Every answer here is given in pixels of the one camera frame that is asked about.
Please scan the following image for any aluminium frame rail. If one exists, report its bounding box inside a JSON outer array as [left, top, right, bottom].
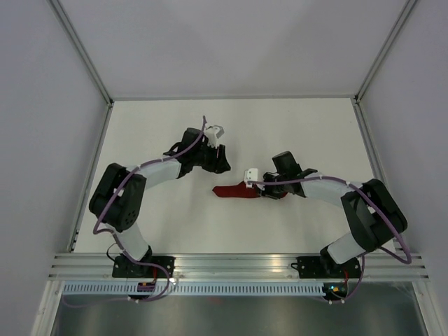
[[352, 101, 410, 253], [64, 101, 114, 253], [113, 94, 357, 102]]

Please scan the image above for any aluminium front mounting rail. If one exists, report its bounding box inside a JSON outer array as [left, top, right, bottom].
[[48, 253, 429, 282]]

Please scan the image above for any white slotted cable duct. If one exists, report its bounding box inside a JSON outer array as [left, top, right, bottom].
[[62, 281, 324, 297]]

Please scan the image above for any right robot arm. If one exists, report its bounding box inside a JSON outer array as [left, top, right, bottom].
[[245, 151, 408, 277]]

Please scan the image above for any aluminium frame left post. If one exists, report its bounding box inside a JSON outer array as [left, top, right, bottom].
[[47, 0, 113, 106]]

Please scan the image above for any aluminium frame left side rail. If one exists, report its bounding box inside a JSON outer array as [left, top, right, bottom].
[[64, 101, 114, 253]]

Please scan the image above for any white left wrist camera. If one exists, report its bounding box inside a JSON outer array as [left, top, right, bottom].
[[204, 125, 225, 148]]

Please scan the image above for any aluminium frame post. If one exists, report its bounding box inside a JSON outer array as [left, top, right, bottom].
[[47, 0, 113, 106], [353, 0, 419, 104]]

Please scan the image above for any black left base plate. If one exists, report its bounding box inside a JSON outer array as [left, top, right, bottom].
[[112, 254, 175, 279]]

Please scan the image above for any aluminium frame right post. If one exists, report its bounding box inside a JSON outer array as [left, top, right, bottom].
[[353, 0, 419, 104]]

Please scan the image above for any aluminium frame back rail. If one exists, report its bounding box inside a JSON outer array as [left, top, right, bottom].
[[113, 94, 357, 102]]

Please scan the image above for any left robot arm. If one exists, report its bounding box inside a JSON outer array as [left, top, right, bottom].
[[88, 125, 231, 278]]

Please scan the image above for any dark red cloth napkin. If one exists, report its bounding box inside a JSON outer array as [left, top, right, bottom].
[[212, 181, 287, 200]]

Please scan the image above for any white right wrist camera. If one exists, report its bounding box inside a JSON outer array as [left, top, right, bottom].
[[244, 168, 259, 188]]

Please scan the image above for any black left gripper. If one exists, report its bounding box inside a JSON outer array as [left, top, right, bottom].
[[192, 140, 231, 174]]

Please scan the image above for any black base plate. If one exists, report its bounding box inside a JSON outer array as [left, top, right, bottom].
[[290, 255, 361, 279], [112, 254, 175, 279]]

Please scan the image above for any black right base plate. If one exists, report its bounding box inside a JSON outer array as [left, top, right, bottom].
[[290, 255, 361, 279]]

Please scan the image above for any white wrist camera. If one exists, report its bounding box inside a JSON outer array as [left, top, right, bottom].
[[204, 125, 225, 148], [244, 168, 259, 188]]

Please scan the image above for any aluminium frame right side rail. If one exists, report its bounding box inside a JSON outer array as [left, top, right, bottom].
[[352, 101, 410, 253]]

